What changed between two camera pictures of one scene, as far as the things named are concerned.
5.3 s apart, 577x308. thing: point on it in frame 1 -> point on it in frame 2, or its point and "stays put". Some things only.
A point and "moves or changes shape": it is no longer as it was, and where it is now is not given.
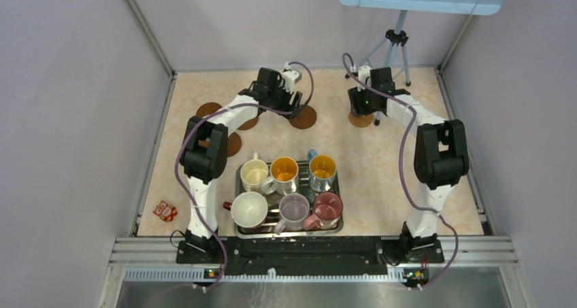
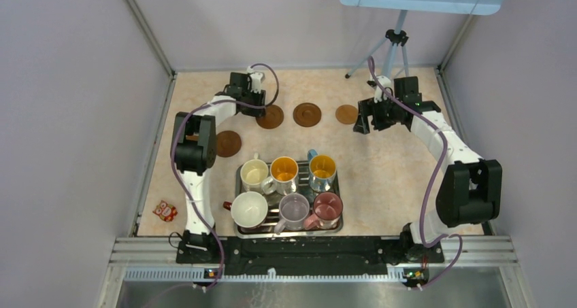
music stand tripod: (396, 37) stays put
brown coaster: (249, 124) -> (273, 117)
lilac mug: (294, 209) stays put
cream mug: (252, 173) stays put
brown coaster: (234, 144) stays put
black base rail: (309, 258) stays put
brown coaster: (305, 120) moves or changes shape
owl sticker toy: (167, 212) stays put
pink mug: (328, 209) stays put
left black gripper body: (280, 98) -> (252, 98)
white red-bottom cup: (249, 209) stays put
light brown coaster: (360, 121) moves or changes shape
